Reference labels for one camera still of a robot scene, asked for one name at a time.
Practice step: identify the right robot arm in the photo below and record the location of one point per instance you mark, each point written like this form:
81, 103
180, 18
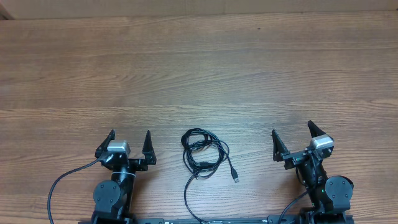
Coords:
330, 196

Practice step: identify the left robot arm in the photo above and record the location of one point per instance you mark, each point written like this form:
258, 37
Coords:
113, 197

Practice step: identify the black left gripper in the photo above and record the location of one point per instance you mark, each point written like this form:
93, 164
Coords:
140, 165

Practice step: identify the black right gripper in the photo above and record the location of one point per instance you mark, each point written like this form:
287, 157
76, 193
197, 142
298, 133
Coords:
280, 153

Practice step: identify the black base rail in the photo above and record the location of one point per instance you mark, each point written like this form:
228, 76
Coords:
271, 219

